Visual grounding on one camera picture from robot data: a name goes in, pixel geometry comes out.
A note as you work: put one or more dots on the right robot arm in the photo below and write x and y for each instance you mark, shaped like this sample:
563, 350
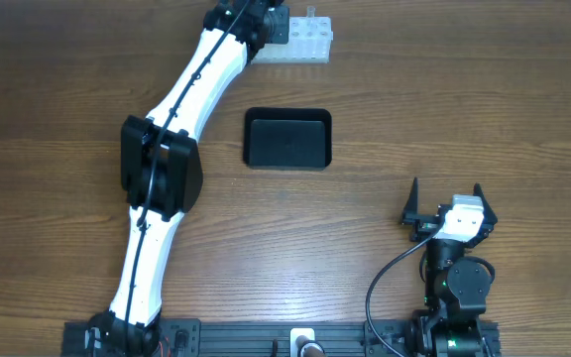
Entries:
464, 285

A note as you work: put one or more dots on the white test tube rack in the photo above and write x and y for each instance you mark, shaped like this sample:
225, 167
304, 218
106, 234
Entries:
310, 47

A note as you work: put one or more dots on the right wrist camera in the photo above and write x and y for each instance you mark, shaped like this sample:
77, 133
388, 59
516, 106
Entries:
461, 218

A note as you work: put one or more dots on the mounting rail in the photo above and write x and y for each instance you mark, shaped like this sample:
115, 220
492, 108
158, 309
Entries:
246, 339

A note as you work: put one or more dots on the clear test tube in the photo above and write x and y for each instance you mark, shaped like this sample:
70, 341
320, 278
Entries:
310, 11

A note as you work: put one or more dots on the black tray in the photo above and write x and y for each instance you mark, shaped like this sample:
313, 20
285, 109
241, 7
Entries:
288, 144

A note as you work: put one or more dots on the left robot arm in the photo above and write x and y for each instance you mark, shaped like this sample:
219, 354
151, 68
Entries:
206, 84

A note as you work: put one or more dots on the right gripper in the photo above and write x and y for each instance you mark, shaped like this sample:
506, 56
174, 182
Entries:
422, 227

